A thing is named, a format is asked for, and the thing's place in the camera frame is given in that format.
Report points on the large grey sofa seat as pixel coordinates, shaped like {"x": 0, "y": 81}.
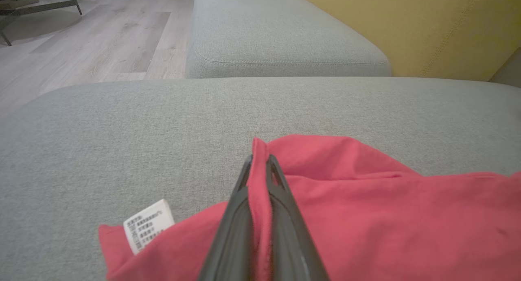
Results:
{"x": 122, "y": 142}

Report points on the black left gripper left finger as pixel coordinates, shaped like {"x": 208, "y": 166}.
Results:
{"x": 234, "y": 240}

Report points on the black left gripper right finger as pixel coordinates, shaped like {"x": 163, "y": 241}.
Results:
{"x": 291, "y": 244}

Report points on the red jersey with white sleeves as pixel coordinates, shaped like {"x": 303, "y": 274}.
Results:
{"x": 386, "y": 224}

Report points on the yellow sofa backrest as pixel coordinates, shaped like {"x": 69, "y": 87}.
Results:
{"x": 407, "y": 25}

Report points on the table with metal legs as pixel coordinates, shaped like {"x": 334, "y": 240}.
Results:
{"x": 36, "y": 6}

